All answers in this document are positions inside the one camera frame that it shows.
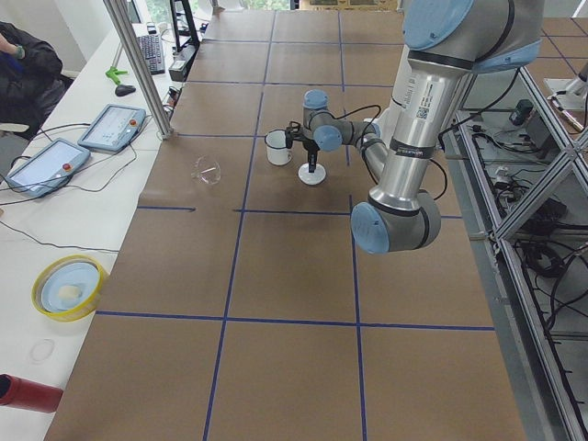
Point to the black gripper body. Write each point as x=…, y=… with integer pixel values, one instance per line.
x=310, y=151

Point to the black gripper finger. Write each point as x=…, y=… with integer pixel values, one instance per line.
x=315, y=163
x=310, y=165

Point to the white round lid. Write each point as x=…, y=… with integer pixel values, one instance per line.
x=311, y=177

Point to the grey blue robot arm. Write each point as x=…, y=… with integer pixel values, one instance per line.
x=444, y=40

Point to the white enamel mug blue rim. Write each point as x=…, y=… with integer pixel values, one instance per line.
x=277, y=152

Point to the black computer keyboard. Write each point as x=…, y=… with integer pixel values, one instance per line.
x=152, y=52

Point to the far blue teach pendant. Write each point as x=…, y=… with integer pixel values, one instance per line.
x=113, y=129

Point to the blue teach pendant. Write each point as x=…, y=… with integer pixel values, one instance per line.
x=113, y=129
x=49, y=169

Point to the black computer mouse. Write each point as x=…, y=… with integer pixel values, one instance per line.
x=124, y=90

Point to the green plastic clamp tool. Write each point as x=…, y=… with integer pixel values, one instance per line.
x=114, y=74

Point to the near blue teach pendant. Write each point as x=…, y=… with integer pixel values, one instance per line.
x=49, y=169

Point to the person in black jacket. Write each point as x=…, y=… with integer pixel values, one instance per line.
x=32, y=82

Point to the red cylinder bottle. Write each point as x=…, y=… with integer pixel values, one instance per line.
x=29, y=395

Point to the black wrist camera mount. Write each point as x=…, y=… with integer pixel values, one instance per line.
x=293, y=133

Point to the aluminium frame post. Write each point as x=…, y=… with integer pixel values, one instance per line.
x=117, y=11

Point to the aluminium side frame rail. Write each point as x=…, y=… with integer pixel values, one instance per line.
x=521, y=145

